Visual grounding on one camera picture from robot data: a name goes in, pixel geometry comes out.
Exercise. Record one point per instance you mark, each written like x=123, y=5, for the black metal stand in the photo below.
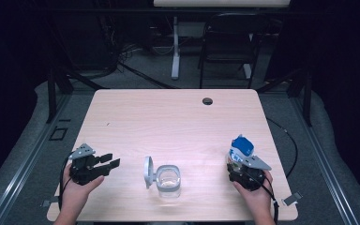
x=52, y=93
x=307, y=100

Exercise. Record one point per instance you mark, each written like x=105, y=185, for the black folding chair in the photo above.
x=228, y=40

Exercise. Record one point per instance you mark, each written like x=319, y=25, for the blue and white milk carton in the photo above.
x=242, y=146

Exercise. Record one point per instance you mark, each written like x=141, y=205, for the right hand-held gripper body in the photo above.
x=247, y=178

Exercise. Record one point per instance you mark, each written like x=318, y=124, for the grey floor rail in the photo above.
x=322, y=159
x=28, y=162

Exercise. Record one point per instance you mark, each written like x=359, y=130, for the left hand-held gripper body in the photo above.
x=84, y=170

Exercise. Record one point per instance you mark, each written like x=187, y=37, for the clear pitcher with white lid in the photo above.
x=168, y=179

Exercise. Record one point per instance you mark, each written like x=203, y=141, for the black square floor frame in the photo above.
x=50, y=133

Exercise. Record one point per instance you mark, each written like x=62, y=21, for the person's left hand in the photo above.
x=75, y=197

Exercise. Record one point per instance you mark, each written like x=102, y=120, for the person's right hand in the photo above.
x=256, y=200

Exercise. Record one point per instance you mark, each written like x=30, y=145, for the white desk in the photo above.
x=175, y=47

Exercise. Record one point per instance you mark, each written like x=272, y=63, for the grey metal clip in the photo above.
x=292, y=199
x=48, y=202

